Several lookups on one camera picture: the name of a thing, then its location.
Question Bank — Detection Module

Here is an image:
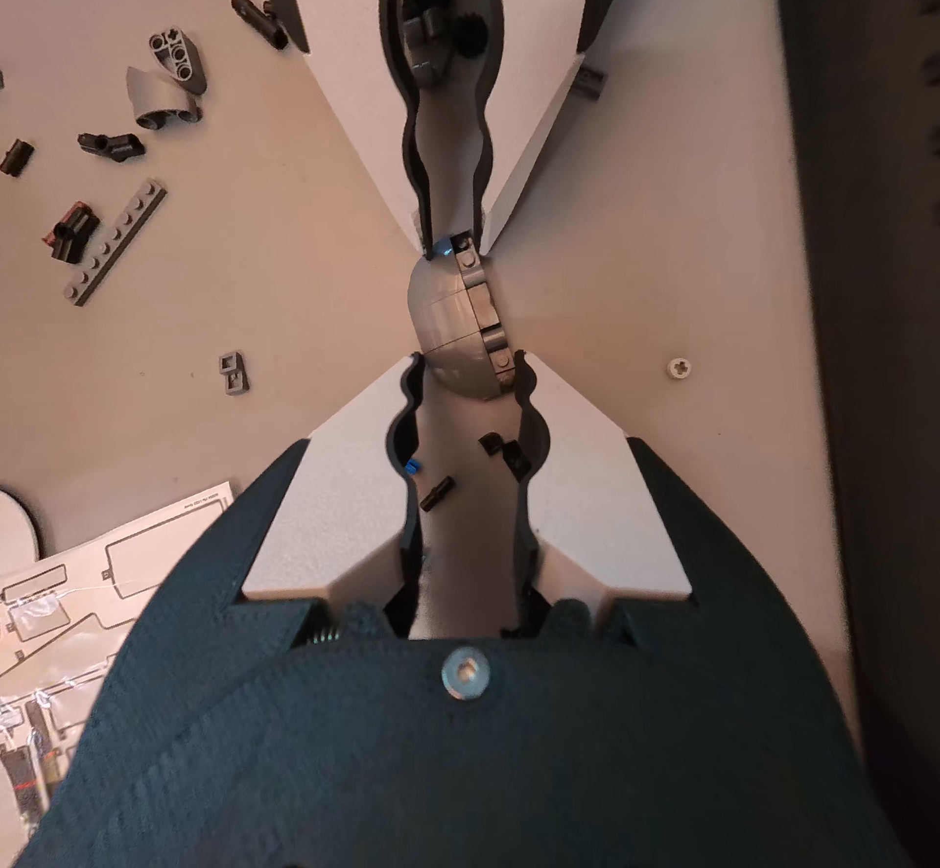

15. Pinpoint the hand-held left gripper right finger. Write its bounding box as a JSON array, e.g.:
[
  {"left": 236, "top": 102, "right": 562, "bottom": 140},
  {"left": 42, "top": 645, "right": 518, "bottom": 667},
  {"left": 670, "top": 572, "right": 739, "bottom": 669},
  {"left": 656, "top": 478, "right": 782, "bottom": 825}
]
[{"left": 514, "top": 350, "right": 697, "bottom": 637}]

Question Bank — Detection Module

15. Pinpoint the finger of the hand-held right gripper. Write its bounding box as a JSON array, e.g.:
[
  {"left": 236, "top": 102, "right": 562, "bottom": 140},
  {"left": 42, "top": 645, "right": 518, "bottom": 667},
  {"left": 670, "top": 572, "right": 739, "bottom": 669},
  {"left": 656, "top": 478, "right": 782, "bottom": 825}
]
[
  {"left": 476, "top": 0, "right": 601, "bottom": 256},
  {"left": 275, "top": 0, "right": 436, "bottom": 257}
]

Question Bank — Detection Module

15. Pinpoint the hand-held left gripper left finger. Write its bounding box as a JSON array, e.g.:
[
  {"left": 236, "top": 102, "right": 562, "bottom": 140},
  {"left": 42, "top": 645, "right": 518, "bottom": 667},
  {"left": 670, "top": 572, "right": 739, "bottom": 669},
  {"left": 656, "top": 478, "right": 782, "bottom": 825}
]
[{"left": 242, "top": 352, "right": 428, "bottom": 630}]

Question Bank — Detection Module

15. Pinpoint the grey domed lego assembly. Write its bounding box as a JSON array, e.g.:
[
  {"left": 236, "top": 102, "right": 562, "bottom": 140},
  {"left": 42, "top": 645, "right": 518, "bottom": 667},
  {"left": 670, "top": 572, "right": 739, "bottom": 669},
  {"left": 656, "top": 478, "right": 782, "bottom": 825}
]
[{"left": 407, "top": 233, "right": 515, "bottom": 402}]

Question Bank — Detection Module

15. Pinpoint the grey curved lego panel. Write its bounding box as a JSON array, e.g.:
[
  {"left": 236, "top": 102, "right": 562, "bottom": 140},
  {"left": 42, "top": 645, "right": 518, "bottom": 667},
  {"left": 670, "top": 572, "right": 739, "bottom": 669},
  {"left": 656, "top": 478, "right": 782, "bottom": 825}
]
[{"left": 126, "top": 66, "right": 203, "bottom": 129}]

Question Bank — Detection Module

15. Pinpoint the lego sticker sheet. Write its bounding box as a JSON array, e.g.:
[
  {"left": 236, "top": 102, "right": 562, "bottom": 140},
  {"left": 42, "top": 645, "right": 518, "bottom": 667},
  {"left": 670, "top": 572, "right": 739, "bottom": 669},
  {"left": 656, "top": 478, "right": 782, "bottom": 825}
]
[{"left": 0, "top": 480, "right": 236, "bottom": 832}]

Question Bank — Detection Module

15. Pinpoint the long grey lego plate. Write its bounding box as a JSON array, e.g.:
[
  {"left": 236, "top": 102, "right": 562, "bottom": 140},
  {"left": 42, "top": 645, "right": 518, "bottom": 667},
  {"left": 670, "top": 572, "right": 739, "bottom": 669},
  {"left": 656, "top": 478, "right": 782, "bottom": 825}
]
[{"left": 62, "top": 179, "right": 168, "bottom": 307}]

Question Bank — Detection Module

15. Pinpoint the dark grey curved technic beam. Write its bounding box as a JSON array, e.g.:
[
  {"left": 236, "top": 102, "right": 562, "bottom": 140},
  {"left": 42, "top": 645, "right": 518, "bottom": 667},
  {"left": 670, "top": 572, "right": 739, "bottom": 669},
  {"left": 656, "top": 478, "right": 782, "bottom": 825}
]
[{"left": 149, "top": 27, "right": 209, "bottom": 96}]

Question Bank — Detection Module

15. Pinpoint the black angled technic connector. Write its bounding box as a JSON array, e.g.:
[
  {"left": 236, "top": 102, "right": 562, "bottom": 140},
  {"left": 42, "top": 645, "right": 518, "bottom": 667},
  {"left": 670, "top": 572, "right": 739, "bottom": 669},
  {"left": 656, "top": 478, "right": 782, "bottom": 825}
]
[{"left": 77, "top": 132, "right": 146, "bottom": 163}]

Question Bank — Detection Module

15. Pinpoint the black connector with brown pin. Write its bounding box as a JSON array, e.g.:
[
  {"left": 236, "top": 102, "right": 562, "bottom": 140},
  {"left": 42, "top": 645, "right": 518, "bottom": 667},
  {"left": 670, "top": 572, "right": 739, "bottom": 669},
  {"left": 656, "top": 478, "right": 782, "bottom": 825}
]
[{"left": 42, "top": 201, "right": 101, "bottom": 264}]

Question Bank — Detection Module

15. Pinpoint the white stand base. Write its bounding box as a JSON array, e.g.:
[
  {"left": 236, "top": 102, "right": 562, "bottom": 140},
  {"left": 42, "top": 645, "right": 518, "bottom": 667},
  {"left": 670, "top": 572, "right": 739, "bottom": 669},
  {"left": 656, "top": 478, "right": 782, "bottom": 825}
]
[{"left": 0, "top": 490, "right": 41, "bottom": 575}]

